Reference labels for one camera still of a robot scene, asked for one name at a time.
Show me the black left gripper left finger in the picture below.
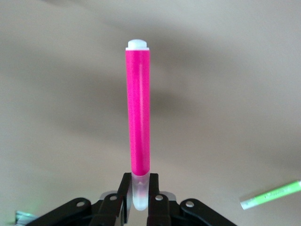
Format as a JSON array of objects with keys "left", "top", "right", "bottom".
[{"left": 24, "top": 172, "right": 131, "bottom": 226}]

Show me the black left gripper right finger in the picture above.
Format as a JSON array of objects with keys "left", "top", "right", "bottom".
[{"left": 146, "top": 173, "right": 238, "bottom": 226}]

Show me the pink marker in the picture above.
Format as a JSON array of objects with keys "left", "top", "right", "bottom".
[{"left": 124, "top": 39, "right": 151, "bottom": 211}]

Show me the green marker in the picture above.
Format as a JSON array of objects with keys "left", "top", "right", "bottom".
[{"left": 239, "top": 179, "right": 301, "bottom": 211}]

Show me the brown table cover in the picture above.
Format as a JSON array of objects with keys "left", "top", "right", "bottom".
[{"left": 0, "top": 0, "right": 301, "bottom": 226}]

